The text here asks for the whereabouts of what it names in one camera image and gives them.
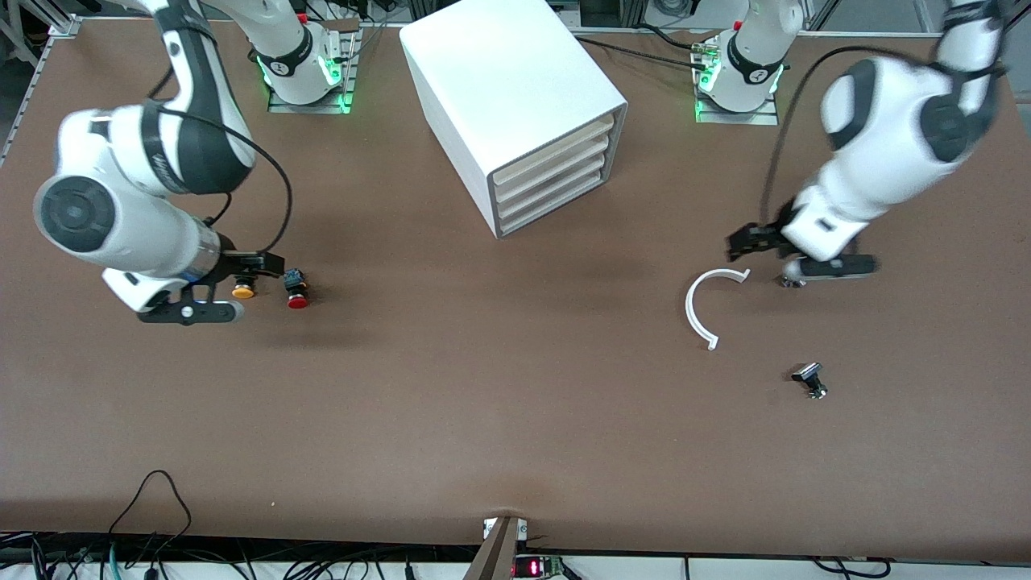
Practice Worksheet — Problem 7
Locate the device with red display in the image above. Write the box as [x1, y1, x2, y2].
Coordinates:
[514, 554, 566, 580]

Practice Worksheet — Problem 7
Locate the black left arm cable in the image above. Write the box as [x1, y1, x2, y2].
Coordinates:
[760, 45, 935, 232]

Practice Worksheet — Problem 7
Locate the red push button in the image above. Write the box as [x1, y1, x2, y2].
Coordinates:
[282, 268, 313, 311]

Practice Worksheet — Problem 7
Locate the black base power cable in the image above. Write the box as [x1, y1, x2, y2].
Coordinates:
[574, 23, 711, 70]

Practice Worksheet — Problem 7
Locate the black looped cable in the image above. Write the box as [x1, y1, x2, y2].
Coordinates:
[107, 470, 193, 558]

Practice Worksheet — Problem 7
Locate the aluminium table edge rail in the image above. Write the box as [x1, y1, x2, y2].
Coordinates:
[0, 14, 81, 167]

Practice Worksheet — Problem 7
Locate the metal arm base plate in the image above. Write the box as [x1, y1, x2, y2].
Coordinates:
[694, 44, 780, 126]
[267, 28, 360, 115]

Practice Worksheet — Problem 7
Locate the brown camera mount bracket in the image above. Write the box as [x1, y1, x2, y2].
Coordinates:
[462, 516, 529, 580]

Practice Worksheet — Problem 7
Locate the white curved plastic arc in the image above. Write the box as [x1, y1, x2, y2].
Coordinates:
[685, 267, 752, 352]

